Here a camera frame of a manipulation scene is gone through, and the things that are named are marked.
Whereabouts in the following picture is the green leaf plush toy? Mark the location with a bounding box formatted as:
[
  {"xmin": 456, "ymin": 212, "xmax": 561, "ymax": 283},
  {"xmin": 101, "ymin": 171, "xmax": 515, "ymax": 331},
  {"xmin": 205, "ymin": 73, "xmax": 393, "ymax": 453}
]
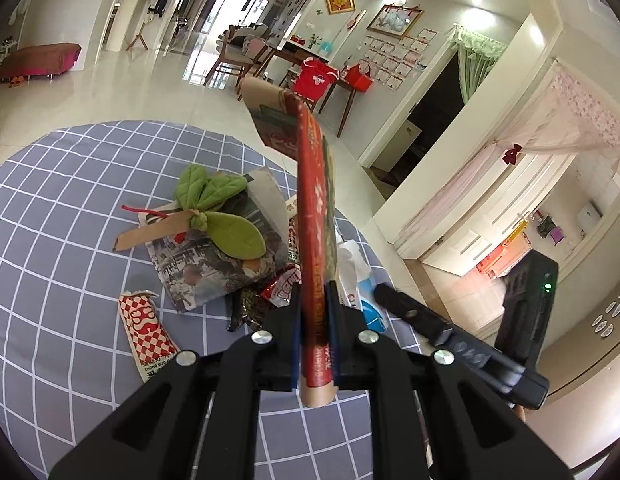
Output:
[{"xmin": 176, "ymin": 162, "xmax": 268, "ymax": 261}]

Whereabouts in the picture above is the wooden chair with red cover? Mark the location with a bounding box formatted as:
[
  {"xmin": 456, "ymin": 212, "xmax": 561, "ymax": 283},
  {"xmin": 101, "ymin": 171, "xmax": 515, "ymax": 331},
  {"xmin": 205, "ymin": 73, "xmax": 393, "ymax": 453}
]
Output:
[{"xmin": 285, "ymin": 57, "xmax": 338, "ymax": 113}]

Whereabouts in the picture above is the red chair cover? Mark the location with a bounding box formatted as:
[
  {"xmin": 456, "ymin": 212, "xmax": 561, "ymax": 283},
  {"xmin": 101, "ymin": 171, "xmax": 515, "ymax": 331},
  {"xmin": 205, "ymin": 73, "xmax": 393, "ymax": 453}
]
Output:
[{"xmin": 296, "ymin": 57, "xmax": 338, "ymax": 98}]

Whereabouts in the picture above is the green curtain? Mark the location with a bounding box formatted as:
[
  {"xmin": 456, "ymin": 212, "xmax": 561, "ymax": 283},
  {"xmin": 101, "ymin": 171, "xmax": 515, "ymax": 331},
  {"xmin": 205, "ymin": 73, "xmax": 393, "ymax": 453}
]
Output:
[{"xmin": 452, "ymin": 25, "xmax": 508, "ymax": 103}]

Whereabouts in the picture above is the wide framed picture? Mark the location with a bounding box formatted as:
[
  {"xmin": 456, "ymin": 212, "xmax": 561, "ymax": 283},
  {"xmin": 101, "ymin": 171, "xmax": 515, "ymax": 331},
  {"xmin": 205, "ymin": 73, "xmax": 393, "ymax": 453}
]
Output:
[{"xmin": 366, "ymin": 5, "xmax": 423, "ymax": 38}]

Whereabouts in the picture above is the wooden dining chair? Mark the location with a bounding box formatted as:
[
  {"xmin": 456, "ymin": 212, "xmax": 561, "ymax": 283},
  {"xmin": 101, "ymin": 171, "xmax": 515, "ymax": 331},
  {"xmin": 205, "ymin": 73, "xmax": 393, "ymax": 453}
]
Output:
[{"xmin": 205, "ymin": 27, "xmax": 261, "ymax": 101}]

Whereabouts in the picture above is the white blue tissue pack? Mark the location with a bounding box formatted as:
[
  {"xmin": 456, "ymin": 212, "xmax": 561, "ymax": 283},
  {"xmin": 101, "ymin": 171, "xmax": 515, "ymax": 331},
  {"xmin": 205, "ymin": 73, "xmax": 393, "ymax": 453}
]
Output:
[{"xmin": 335, "ymin": 240, "xmax": 391, "ymax": 333}]

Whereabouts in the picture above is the red cardboard box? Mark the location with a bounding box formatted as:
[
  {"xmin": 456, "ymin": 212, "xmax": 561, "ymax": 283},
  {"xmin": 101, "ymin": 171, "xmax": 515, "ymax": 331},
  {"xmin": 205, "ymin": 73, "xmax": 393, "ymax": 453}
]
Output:
[{"xmin": 240, "ymin": 77, "xmax": 341, "ymax": 408}]

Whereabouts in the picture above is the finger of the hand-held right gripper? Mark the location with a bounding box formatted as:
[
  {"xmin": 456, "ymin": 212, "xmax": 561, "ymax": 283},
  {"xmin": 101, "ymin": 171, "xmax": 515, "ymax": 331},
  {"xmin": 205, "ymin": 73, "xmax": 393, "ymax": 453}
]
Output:
[{"xmin": 374, "ymin": 284, "xmax": 524, "ymax": 393}]

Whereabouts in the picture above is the newspaper print gift bag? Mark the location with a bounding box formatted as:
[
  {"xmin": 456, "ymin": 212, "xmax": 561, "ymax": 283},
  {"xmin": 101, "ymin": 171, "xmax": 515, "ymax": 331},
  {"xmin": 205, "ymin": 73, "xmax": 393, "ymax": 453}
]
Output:
[{"xmin": 142, "ymin": 167, "xmax": 291, "ymax": 313}]

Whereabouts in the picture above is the red white checked wrapper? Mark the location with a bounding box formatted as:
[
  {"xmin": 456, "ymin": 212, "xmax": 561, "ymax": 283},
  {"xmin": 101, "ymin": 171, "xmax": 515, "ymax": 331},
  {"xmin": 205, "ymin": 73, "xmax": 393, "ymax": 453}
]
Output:
[{"xmin": 119, "ymin": 290, "xmax": 179, "ymax": 383}]

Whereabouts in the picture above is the grey checked tablecloth table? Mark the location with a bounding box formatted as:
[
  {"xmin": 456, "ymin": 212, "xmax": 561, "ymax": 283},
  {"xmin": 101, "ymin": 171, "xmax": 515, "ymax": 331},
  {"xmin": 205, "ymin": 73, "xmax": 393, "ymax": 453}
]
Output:
[{"xmin": 0, "ymin": 120, "xmax": 425, "ymax": 480}]

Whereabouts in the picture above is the group of wall sheets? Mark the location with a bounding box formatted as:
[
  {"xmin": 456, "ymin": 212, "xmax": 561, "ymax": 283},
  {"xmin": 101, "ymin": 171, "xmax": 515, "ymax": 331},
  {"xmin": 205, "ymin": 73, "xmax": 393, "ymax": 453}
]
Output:
[{"xmin": 360, "ymin": 27, "xmax": 435, "ymax": 86}]

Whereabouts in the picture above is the white panel door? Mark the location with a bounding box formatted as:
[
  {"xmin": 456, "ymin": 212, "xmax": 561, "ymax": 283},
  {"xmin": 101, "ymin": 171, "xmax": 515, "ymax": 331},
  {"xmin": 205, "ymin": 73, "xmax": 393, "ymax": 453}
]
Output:
[{"xmin": 422, "ymin": 152, "xmax": 575, "ymax": 277}]

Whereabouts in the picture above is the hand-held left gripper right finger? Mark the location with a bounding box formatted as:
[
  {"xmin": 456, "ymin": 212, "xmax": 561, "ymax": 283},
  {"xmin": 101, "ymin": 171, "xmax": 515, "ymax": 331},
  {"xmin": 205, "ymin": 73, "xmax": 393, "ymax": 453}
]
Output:
[{"xmin": 325, "ymin": 280, "xmax": 575, "ymax": 480}]

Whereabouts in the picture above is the red gift bag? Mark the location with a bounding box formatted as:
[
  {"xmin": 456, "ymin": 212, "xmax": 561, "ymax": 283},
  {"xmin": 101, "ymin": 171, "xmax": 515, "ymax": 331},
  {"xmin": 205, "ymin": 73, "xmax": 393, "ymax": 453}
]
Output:
[{"xmin": 344, "ymin": 62, "xmax": 375, "ymax": 92}]

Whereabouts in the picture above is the dark crinkled wrapper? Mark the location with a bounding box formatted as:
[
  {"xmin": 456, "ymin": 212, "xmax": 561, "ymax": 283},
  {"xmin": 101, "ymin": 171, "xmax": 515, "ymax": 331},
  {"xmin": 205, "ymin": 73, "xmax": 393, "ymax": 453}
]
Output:
[{"xmin": 227, "ymin": 287, "xmax": 271, "ymax": 333}]

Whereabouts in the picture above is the pink upholstered bench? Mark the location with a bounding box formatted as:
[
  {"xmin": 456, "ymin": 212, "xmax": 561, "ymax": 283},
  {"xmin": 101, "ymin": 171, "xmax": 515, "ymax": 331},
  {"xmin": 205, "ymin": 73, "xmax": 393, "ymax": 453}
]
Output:
[{"xmin": 0, "ymin": 42, "xmax": 82, "ymax": 81}]

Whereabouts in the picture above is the pink lace curtain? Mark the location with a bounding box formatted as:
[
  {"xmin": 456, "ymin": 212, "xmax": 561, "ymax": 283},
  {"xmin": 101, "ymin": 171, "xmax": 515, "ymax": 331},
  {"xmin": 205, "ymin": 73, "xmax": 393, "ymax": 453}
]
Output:
[{"xmin": 395, "ymin": 70, "xmax": 613, "ymax": 256}]

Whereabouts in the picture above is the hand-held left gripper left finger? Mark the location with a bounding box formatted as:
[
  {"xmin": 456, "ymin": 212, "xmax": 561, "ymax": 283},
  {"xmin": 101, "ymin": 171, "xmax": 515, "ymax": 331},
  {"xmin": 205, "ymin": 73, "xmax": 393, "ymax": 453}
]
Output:
[{"xmin": 49, "ymin": 287, "xmax": 303, "ymax": 480}]

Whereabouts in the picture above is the white wall appliance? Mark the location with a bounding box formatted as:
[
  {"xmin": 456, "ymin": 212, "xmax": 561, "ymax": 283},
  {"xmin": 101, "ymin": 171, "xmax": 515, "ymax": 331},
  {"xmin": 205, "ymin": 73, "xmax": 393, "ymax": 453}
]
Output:
[{"xmin": 577, "ymin": 200, "xmax": 603, "ymax": 231}]

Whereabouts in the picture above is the brown paper tag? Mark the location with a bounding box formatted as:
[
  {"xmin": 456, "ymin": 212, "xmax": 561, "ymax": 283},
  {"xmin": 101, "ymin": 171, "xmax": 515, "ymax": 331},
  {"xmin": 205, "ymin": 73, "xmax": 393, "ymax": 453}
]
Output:
[{"xmin": 112, "ymin": 209, "xmax": 197, "ymax": 252}]

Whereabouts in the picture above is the wooden dining table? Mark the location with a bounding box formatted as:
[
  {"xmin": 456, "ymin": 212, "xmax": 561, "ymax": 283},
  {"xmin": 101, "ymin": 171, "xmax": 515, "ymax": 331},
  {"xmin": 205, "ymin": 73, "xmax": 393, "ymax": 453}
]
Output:
[{"xmin": 260, "ymin": 40, "xmax": 363, "ymax": 138}]

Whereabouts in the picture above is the red snack wrapper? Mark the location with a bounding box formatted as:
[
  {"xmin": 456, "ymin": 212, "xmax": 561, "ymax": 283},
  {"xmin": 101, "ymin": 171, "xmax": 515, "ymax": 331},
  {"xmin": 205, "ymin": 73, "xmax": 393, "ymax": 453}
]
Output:
[{"xmin": 260, "ymin": 265, "xmax": 303, "ymax": 308}]

